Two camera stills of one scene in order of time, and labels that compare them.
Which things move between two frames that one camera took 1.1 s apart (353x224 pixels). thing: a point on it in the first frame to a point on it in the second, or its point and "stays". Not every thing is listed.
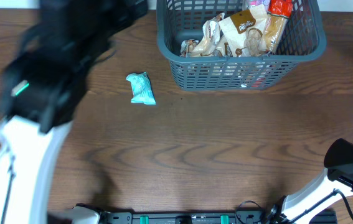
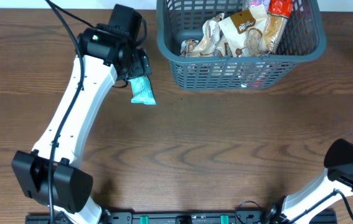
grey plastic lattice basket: (304, 38) stays
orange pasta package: (279, 12) stays
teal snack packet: (142, 93) stays
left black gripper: (134, 9) to (141, 62)
